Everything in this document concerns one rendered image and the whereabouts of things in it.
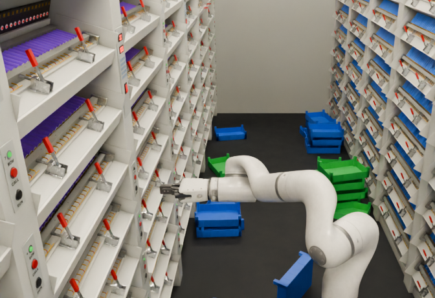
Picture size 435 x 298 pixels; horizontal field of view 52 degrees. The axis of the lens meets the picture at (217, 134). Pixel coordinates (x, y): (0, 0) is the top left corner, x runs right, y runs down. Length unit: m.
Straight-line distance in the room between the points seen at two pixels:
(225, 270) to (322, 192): 1.64
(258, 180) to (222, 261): 1.50
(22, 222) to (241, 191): 0.82
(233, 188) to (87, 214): 0.51
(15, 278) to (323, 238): 0.71
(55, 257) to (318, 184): 0.68
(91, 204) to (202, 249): 1.74
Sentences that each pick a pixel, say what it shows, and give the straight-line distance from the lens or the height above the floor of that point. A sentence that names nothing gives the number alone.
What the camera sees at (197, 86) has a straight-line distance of 3.57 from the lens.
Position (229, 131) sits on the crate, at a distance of 4.66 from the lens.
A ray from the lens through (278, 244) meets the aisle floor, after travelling 3.00.
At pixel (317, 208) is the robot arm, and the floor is 1.13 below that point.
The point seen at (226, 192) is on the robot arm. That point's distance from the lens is 1.52.
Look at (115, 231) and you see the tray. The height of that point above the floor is 0.94.
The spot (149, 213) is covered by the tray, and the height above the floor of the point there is 0.77.
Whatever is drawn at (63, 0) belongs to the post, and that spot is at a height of 1.65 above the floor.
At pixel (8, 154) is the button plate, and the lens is 0.82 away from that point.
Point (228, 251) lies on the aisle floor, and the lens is 2.93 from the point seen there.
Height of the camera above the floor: 1.77
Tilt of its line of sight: 23 degrees down
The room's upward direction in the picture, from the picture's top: 2 degrees counter-clockwise
